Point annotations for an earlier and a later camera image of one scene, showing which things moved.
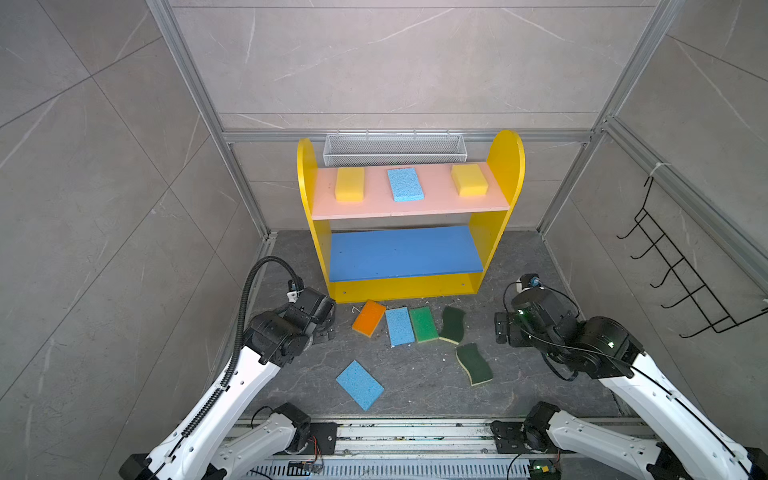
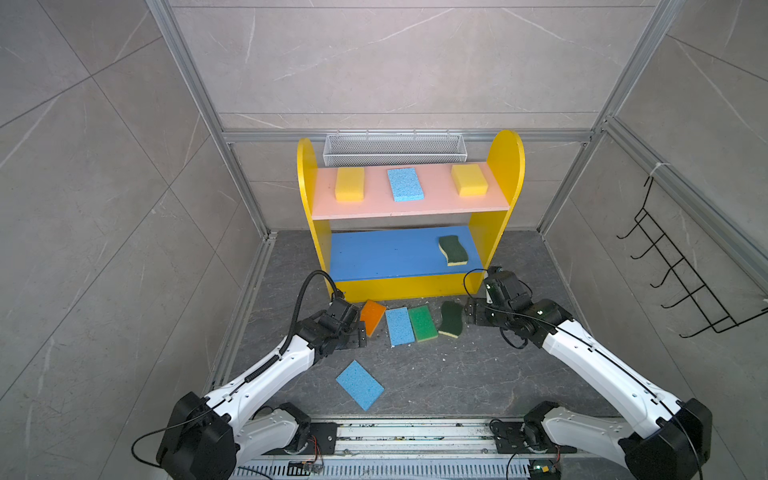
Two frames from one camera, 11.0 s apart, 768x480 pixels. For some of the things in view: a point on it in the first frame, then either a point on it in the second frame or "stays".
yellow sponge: (469, 180) stays
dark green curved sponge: (474, 362) → (453, 250)
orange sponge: (368, 318) stays
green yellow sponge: (424, 324) stays
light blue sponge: (405, 185) stays
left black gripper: (326, 331) → (359, 337)
